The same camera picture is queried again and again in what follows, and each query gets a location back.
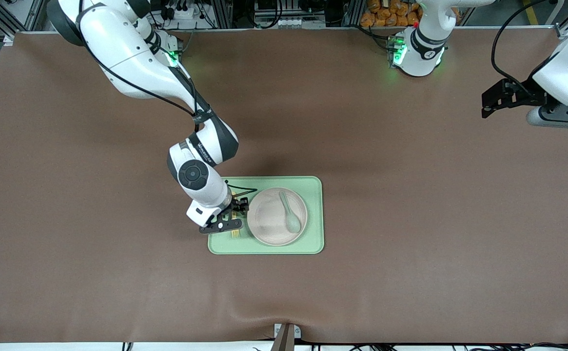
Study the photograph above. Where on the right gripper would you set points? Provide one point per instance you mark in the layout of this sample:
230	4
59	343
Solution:
239	205

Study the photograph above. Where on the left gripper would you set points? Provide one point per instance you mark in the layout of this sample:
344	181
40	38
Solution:
530	94

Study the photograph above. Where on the yellow plastic fork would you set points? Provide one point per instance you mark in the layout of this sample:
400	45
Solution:
235	234

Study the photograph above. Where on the round beige plate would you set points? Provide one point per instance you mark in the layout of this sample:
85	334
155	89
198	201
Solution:
266	219

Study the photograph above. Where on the green plastic spoon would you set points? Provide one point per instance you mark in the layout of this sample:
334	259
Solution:
292	224

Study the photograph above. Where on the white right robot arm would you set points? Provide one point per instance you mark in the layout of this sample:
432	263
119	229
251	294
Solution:
132	63

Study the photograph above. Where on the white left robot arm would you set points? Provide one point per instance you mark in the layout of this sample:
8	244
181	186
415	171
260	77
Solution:
422	53

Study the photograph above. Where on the light green rectangular tray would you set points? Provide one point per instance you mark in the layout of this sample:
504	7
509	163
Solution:
313	234

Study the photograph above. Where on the grey metal beam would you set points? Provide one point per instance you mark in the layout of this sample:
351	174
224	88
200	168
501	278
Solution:
284	341

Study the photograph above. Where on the pile of orange packets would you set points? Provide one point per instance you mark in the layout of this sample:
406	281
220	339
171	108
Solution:
386	14

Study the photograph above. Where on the brown table mat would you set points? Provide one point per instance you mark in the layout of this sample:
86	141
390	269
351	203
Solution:
362	292

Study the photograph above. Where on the white terminal strip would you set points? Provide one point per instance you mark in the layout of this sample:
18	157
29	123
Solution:
284	22

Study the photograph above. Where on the white power strip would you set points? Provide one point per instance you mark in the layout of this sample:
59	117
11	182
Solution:
184	13

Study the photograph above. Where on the metal corner bracket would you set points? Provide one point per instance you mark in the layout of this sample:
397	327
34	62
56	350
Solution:
564	33
9	39

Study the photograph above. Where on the grey metal table bracket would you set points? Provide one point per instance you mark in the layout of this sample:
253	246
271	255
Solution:
297	332

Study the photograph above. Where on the aluminium frame post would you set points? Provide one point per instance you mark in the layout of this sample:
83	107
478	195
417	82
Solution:
223	12
353	12

